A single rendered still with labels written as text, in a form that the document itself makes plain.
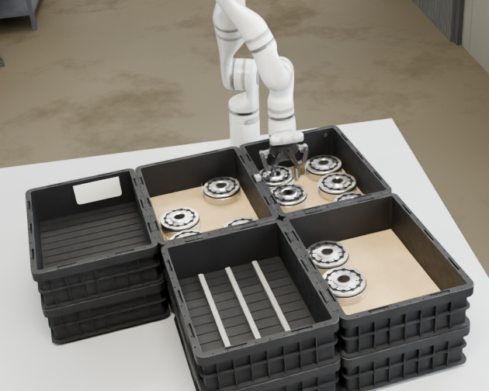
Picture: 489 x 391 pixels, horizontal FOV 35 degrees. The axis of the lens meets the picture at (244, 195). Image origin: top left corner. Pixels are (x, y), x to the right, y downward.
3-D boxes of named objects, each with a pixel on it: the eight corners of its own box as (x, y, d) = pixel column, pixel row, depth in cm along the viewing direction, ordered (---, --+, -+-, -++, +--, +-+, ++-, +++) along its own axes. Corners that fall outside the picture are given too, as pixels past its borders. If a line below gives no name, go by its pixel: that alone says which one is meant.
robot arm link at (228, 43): (214, 7, 210) (249, 8, 209) (226, 71, 233) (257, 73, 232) (209, 32, 205) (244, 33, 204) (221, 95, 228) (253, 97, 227)
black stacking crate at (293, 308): (167, 285, 188) (160, 247, 182) (282, 257, 193) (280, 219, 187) (204, 402, 155) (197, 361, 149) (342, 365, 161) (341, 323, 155)
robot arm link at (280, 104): (272, 105, 213) (265, 120, 206) (268, 53, 205) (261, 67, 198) (297, 106, 212) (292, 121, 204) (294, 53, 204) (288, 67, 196)
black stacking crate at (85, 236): (35, 226, 215) (26, 192, 209) (140, 202, 221) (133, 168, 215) (43, 314, 183) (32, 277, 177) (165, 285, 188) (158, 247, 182)
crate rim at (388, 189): (237, 152, 221) (237, 144, 220) (336, 131, 227) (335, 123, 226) (281, 225, 188) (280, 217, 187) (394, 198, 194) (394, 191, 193)
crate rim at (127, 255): (26, 197, 210) (24, 189, 209) (135, 174, 216) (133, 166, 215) (32, 283, 177) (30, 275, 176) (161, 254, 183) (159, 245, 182)
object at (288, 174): (254, 170, 222) (254, 168, 221) (289, 164, 223) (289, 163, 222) (260, 188, 213) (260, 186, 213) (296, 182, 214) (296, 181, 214)
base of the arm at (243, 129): (229, 150, 246) (227, 102, 236) (258, 147, 247) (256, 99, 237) (233, 165, 238) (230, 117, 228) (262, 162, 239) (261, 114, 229)
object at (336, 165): (301, 160, 224) (301, 158, 224) (334, 153, 226) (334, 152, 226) (313, 177, 216) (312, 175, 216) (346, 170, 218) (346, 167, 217)
